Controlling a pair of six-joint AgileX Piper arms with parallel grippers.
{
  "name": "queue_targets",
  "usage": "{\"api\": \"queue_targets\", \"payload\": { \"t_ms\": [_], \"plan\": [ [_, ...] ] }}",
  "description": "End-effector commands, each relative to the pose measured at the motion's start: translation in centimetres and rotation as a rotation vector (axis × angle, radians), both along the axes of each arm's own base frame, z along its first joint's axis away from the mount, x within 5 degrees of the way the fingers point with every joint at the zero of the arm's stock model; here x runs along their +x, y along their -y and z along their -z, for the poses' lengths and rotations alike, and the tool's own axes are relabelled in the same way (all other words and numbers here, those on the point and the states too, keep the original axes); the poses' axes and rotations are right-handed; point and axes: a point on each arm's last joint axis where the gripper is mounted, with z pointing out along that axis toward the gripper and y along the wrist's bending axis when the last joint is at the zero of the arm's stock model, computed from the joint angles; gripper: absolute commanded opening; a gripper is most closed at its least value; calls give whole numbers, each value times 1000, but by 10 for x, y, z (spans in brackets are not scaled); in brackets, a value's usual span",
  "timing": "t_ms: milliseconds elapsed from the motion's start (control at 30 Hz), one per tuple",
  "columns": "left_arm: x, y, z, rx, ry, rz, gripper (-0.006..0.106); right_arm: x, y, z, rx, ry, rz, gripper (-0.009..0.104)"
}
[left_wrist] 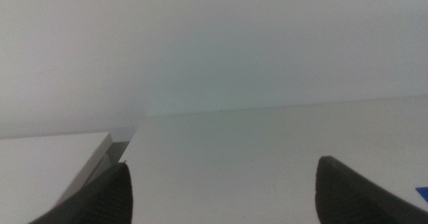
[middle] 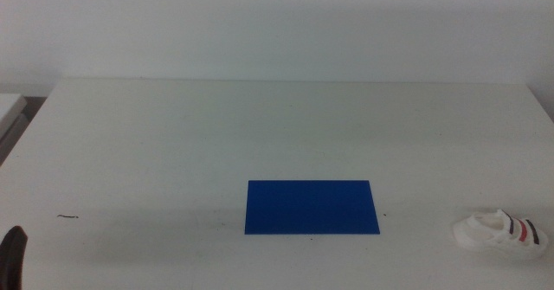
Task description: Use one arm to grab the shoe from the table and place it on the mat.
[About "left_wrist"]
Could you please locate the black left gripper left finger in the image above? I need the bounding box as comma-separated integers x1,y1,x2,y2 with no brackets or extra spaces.
28,162,134,224

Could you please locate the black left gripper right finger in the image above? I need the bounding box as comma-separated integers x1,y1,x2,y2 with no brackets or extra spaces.
314,155,428,224

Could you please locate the blue rectangular mat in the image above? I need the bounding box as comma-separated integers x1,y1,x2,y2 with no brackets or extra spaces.
415,187,428,203

